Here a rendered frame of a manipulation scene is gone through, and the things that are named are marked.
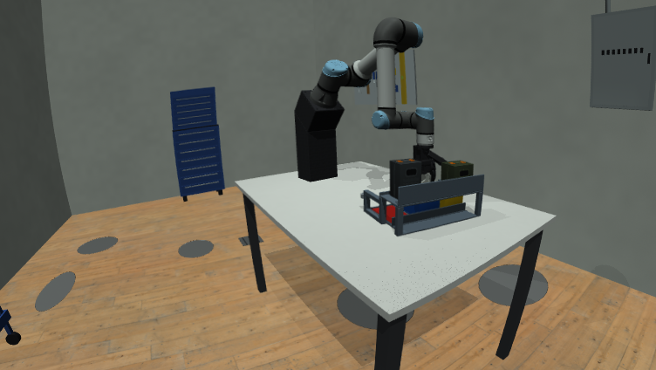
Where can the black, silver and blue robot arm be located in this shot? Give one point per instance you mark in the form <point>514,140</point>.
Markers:
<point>391,36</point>

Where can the yellow bin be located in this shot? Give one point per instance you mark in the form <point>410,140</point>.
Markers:
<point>451,201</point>

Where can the black case with orange latches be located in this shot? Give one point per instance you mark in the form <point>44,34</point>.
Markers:
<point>402,173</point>
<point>454,169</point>

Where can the blue bin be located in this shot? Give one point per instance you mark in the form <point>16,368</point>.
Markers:
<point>422,207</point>

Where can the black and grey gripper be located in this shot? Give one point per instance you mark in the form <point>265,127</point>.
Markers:
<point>428,164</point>

